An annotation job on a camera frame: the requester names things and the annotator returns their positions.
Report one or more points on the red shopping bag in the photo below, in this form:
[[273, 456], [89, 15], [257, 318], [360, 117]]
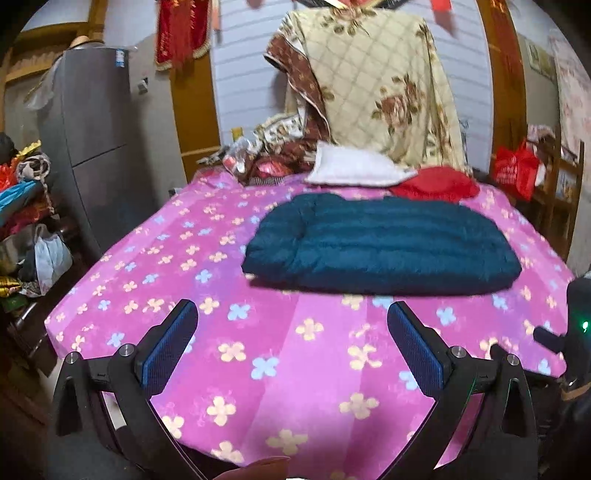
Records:
[[515, 168]]

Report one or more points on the yellow box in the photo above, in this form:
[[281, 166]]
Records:
[[236, 133]]

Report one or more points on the wall switch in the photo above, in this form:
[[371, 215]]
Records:
[[143, 86]]

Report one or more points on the pink floral bed sheet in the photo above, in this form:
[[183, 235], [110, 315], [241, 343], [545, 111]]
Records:
[[286, 350]]

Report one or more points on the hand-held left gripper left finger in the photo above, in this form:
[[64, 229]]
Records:
[[171, 350]]

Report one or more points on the white pillow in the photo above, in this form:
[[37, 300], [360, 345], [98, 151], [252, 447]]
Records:
[[355, 166]]

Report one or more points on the clear plastic bag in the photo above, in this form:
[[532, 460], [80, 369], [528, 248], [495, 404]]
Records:
[[240, 154]]

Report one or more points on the red hanging cloth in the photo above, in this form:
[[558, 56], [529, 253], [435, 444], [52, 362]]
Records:
[[182, 32]]

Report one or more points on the white plastic bag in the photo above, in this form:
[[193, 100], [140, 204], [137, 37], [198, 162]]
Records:
[[54, 263]]

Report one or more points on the red packet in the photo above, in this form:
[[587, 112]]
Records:
[[272, 170]]

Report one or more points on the wooden chair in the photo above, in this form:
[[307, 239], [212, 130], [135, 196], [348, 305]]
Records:
[[565, 184]]

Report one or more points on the pile of colourful clothes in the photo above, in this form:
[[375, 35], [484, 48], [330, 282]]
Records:
[[21, 194]]

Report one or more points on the teal puffer jacket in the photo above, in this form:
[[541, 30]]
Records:
[[378, 244]]

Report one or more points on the framed wall picture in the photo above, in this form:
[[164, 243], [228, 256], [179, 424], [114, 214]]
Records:
[[539, 60]]

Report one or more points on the pink wall poster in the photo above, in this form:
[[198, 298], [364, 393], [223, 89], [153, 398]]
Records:
[[575, 87]]

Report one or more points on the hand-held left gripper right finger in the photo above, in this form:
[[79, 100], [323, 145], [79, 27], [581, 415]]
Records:
[[415, 350]]

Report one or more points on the person's left hand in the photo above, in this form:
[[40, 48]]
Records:
[[256, 470]]

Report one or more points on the grey refrigerator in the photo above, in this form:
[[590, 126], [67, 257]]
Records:
[[101, 138]]

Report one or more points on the cream floral quilt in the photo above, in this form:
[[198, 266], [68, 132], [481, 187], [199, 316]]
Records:
[[383, 83]]

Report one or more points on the red paper wall decoration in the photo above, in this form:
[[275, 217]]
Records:
[[443, 11]]

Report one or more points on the straw hat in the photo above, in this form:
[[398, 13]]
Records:
[[83, 41]]

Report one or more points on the brown floral bedding pile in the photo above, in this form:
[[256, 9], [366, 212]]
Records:
[[286, 138]]

